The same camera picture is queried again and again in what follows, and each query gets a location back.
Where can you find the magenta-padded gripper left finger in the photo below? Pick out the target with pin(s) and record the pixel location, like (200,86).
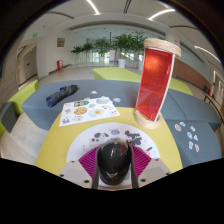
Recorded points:
(75,171)

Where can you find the white cartoon-print mouse pad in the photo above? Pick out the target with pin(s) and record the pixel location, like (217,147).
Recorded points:
(85,141)

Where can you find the small cartoon sticker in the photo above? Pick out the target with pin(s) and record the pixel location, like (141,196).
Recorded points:
(189,135)
(182,124)
(192,128)
(197,147)
(94,92)
(190,145)
(195,137)
(177,127)

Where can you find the lime green seat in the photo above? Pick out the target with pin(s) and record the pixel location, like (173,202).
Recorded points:
(23,96)

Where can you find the red fire extinguisher box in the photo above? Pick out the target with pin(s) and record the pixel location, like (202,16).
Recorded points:
(60,65)

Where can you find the small grey seat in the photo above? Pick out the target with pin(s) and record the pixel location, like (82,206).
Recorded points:
(7,116)

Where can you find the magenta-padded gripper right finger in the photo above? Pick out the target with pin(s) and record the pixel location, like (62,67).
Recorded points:
(155,171)

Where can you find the black computer mouse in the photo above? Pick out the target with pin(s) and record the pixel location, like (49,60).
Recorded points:
(114,163)

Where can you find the framed wall sign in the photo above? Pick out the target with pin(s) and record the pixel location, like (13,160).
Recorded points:
(60,42)

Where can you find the green exit sign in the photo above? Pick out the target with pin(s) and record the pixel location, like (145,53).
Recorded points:
(34,35)

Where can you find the group of potted plants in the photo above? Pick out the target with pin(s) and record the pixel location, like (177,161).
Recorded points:
(123,45)

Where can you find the lime green bench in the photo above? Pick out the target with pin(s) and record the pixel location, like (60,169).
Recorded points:
(115,74)
(181,86)

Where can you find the group of ceiling lights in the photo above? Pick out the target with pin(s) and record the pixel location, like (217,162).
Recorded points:
(93,6)

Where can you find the white sticker sheet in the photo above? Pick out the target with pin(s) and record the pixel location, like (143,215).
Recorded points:
(88,111)

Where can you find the dark folded umbrella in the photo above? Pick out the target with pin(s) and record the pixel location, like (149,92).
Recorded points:
(61,95)

